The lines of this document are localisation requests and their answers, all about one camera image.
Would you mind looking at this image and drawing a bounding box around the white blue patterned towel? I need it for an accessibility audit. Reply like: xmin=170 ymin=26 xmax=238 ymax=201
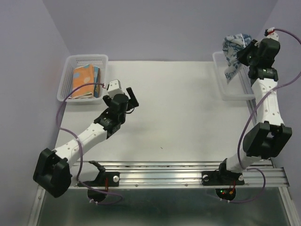
xmin=222 ymin=33 xmax=252 ymax=84

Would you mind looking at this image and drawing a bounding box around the brown orange towel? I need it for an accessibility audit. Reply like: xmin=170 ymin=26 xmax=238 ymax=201
xmin=97 ymin=68 xmax=102 ymax=97

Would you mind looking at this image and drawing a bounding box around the light blue spotted towel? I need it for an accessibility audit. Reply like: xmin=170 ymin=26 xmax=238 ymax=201
xmin=93 ymin=66 xmax=100 ymax=83

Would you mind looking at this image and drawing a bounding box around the orange pink patterned towel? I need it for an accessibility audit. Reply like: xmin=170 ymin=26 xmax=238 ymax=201
xmin=70 ymin=64 xmax=94 ymax=99

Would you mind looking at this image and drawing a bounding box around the blue yellow tiger towel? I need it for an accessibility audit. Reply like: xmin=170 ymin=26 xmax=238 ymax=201
xmin=94 ymin=83 xmax=100 ymax=98

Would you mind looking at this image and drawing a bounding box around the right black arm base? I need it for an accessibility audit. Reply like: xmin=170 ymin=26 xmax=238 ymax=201
xmin=201 ymin=160 xmax=245 ymax=186

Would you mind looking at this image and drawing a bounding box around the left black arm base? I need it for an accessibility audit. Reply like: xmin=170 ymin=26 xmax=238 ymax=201
xmin=80 ymin=161 xmax=120 ymax=188

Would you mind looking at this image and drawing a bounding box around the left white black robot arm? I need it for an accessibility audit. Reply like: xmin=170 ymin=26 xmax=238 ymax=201
xmin=33 ymin=87 xmax=139 ymax=198

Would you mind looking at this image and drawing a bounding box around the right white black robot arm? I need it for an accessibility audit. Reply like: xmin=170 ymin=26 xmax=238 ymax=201
xmin=216 ymin=38 xmax=292 ymax=184

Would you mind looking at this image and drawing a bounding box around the right white plastic basket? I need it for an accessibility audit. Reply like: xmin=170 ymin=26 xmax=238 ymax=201
xmin=212 ymin=52 xmax=255 ymax=101

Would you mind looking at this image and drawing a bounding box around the white plastic basket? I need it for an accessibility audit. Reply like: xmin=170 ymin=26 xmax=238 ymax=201
xmin=212 ymin=52 xmax=255 ymax=101
xmin=57 ymin=54 xmax=108 ymax=104

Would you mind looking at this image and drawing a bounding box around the left white plastic basket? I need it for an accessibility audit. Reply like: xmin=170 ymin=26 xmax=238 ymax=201
xmin=57 ymin=54 xmax=108 ymax=104

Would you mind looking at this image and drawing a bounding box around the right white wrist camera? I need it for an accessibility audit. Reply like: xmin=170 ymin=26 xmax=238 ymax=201
xmin=264 ymin=27 xmax=279 ymax=41

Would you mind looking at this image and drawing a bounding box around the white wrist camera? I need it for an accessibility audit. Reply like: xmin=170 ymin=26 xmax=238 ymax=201
xmin=105 ymin=79 xmax=124 ymax=98
xmin=264 ymin=27 xmax=279 ymax=41

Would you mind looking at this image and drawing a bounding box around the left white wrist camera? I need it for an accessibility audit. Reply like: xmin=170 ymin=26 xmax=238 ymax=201
xmin=105 ymin=79 xmax=124 ymax=98

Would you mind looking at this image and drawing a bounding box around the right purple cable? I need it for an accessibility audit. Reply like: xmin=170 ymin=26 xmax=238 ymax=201
xmin=220 ymin=28 xmax=301 ymax=203

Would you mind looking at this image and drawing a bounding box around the aluminium mounting rail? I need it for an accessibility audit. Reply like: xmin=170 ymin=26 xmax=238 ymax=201
xmin=39 ymin=160 xmax=290 ymax=189

